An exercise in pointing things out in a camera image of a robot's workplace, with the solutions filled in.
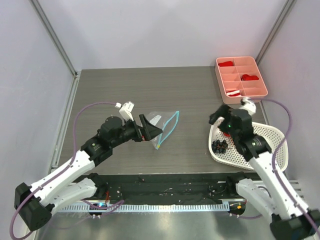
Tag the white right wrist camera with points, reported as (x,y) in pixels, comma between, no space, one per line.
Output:
(248,104)

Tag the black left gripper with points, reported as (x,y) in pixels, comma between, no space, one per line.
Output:
(149,130)

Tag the red cloth in back compartment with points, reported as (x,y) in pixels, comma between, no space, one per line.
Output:
(228,63)

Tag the red cloth in middle compartment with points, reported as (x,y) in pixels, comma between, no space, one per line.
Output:
(247,77)

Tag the red cloth in compartment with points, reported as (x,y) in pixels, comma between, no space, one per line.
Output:
(228,63)
(247,77)

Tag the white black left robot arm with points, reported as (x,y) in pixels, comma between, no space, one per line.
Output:
(38,202)

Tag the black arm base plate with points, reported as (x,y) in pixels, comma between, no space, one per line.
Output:
(168,189)

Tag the pink divided organizer tray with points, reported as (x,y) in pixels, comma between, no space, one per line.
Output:
(238,77)

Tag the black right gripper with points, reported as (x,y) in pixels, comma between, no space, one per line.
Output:
(222,116)

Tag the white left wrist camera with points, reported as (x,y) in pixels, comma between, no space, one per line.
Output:
(125,110)

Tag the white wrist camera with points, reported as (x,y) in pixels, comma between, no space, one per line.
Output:
(248,104)
(125,110)

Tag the dark fake grape bunch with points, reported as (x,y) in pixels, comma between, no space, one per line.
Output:
(219,147)

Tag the red white cloth front compartment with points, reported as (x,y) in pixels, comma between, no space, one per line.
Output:
(233,93)

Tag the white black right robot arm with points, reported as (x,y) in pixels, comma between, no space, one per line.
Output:
(288,215)

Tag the white slotted cable duct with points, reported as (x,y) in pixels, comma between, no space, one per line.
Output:
(81,207)

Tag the clear zip top bag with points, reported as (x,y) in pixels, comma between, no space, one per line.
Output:
(167,121)

